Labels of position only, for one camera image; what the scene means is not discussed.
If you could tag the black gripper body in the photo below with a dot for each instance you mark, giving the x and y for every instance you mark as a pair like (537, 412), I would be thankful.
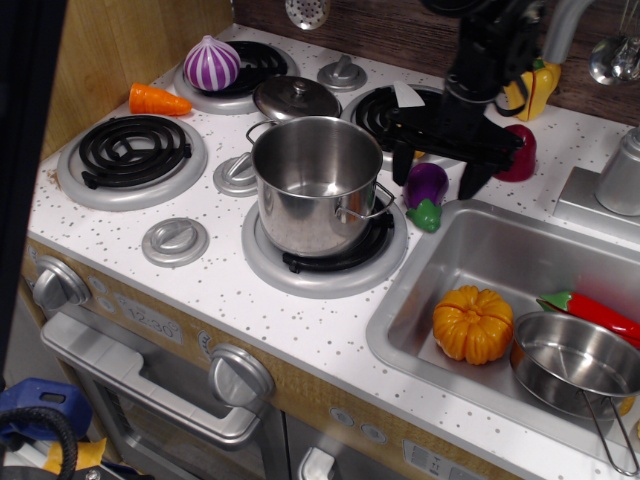
(473, 139)

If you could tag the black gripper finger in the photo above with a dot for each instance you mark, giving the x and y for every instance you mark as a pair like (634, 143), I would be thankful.
(402, 161)
(473, 179)

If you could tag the purple toy eggplant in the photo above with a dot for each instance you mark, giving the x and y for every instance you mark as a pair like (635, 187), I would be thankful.
(423, 194)

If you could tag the steel cooking pot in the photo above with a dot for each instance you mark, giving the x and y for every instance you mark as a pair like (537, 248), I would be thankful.
(317, 184)

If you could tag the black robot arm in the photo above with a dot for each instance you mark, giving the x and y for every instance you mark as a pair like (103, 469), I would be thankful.
(497, 43)

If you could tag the steel pot lid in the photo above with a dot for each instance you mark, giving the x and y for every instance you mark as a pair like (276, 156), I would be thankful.
(285, 98)

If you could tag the small steel pan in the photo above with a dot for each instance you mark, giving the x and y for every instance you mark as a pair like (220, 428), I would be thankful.
(579, 368)

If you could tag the dark red toy vegetable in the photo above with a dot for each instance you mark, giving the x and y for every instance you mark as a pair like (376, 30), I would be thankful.
(524, 160)

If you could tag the back right black burner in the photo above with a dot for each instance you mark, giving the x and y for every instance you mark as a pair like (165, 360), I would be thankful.
(369, 111)

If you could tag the black burner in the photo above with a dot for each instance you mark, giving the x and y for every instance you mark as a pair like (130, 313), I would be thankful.
(258, 62)
(365, 265)
(369, 111)
(131, 162)

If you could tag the silver sink basin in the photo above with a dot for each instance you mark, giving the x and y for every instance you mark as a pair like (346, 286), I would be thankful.
(521, 259)

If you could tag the yellow toy bell pepper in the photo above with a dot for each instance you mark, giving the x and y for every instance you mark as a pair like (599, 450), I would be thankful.
(540, 83)

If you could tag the silver stovetop knob back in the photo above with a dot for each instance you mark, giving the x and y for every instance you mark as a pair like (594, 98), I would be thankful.
(342, 75)

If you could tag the silver stovetop knob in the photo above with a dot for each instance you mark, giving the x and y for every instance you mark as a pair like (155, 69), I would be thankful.
(236, 177)
(342, 75)
(175, 242)

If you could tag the front right black burner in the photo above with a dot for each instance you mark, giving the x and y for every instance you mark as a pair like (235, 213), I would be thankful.
(365, 265)

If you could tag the orange toy pumpkin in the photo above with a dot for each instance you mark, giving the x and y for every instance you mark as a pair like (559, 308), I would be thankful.
(473, 325)

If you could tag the red toy chili pepper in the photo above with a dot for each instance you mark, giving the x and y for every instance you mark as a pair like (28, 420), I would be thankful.
(585, 308)

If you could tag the grey faucet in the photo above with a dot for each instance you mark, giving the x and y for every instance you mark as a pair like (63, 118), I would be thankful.
(561, 31)

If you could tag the hanging perforated steel ladle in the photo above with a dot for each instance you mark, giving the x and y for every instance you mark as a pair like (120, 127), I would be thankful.
(308, 15)

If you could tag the silver stovetop knob middle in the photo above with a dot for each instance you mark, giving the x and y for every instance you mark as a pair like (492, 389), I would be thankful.
(236, 177)

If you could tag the back left black burner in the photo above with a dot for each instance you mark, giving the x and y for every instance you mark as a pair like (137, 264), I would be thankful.
(258, 62)

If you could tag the purple striped toy onion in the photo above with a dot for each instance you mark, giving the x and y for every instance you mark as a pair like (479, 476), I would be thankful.
(212, 65)

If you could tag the silver stovetop knob front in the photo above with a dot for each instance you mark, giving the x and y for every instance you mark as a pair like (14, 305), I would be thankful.
(175, 242)

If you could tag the orange toy carrot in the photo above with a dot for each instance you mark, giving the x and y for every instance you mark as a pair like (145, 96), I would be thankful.
(145, 99)

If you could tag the front left black burner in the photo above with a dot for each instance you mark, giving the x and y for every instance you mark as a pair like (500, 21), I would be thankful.
(131, 162)

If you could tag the right oven dial knob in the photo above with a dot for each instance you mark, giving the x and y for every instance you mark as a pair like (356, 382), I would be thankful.
(238, 379)

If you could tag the oven dial knob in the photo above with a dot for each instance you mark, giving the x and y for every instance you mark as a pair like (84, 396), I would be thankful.
(57, 285)
(238, 379)

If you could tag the left oven dial knob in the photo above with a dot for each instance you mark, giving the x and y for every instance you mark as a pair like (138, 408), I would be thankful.
(57, 285)

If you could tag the blue plastic object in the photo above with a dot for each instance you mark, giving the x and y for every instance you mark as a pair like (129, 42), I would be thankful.
(66, 399)

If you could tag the yellow handled toy knife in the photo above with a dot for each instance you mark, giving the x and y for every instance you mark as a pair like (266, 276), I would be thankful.
(406, 96)

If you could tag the silver oven door handle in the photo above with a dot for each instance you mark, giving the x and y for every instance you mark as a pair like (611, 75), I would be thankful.
(119, 368)

